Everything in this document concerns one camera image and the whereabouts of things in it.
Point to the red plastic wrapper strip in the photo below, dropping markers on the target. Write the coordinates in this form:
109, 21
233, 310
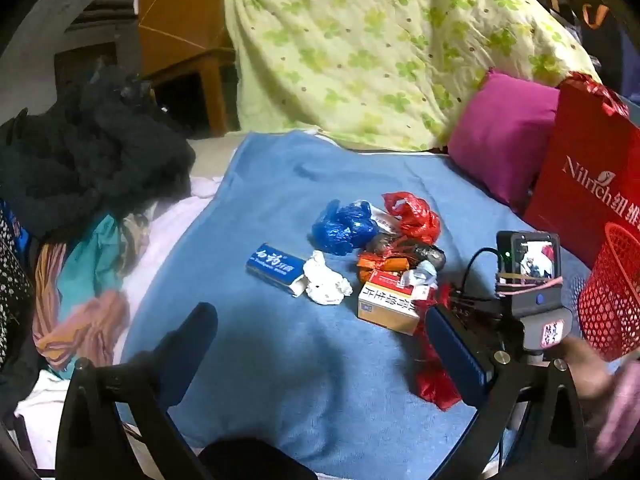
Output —
435, 385

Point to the teal cloth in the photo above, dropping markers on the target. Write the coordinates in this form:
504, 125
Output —
95, 255

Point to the navy blue bag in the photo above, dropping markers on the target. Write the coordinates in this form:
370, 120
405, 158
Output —
612, 60

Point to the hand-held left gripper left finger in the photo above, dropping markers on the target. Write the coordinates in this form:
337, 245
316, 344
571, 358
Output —
192, 345

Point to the magenta pillow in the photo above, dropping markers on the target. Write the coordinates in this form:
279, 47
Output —
500, 135

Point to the red plastic mesh basket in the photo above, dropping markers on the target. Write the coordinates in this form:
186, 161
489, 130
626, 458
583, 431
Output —
610, 300

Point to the green floral quilt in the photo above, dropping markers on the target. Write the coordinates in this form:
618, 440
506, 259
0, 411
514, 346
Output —
375, 50

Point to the black plastic bag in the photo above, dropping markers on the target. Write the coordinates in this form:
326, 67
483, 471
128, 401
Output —
425, 255

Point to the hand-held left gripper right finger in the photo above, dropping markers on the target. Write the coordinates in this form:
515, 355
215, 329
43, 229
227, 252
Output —
457, 355

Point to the orange brown cloth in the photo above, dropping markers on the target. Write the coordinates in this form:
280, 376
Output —
85, 325

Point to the brown wooden cabinet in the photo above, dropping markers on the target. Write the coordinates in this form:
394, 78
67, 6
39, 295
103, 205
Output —
175, 10

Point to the blue toothpaste box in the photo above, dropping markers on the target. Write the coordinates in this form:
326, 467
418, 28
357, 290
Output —
275, 262

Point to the orange foil wrapper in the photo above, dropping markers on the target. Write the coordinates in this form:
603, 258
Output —
380, 263

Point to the blue terry blanket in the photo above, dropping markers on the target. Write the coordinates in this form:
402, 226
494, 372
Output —
280, 200

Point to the person's right hand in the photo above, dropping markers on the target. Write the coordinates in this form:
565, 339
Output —
590, 375

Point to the white orange medicine box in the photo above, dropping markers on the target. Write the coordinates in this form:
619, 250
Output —
385, 310

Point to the small red white box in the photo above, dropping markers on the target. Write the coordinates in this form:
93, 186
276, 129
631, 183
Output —
390, 278

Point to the blue plastic bag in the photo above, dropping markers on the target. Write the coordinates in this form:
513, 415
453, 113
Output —
345, 227

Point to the white blue paper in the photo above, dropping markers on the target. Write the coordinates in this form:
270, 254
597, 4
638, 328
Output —
422, 274

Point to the black dotted cloth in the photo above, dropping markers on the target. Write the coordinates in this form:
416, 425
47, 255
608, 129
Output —
12, 280

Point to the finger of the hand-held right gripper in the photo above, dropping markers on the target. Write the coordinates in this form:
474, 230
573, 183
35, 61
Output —
475, 307

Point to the dark clothes pile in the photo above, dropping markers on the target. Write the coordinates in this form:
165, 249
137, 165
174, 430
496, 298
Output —
90, 160

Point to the white striped packet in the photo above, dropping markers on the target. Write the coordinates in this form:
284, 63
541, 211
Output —
386, 220

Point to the crinkled dark red plastic bag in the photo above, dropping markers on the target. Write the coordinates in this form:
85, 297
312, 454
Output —
595, 87

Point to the striped brown cloth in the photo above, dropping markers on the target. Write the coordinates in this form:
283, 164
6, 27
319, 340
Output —
47, 285

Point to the red paper bag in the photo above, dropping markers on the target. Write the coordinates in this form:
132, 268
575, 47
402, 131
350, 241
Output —
585, 160

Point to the person's right forearm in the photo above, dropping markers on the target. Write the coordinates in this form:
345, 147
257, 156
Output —
622, 420

